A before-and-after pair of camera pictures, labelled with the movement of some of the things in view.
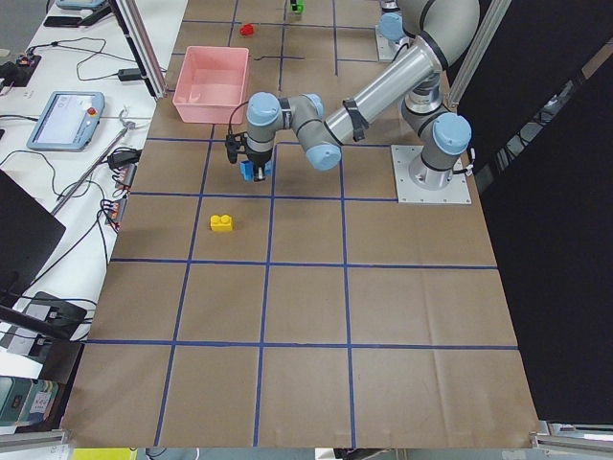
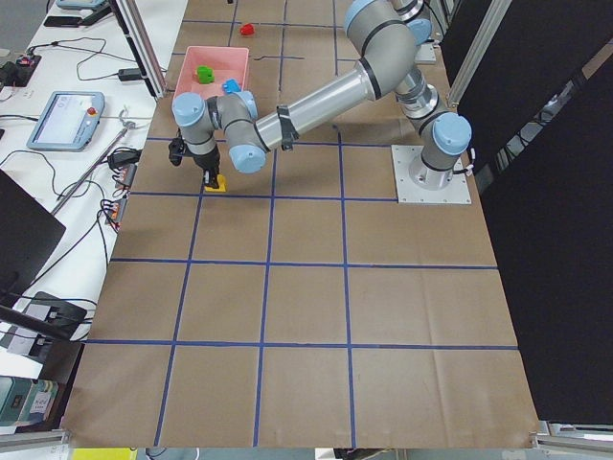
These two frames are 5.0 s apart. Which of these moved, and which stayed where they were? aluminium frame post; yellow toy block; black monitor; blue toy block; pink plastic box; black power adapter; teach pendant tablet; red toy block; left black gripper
Moved: yellow toy block; left black gripper; blue toy block
Stayed: teach pendant tablet; aluminium frame post; black monitor; black power adapter; pink plastic box; red toy block
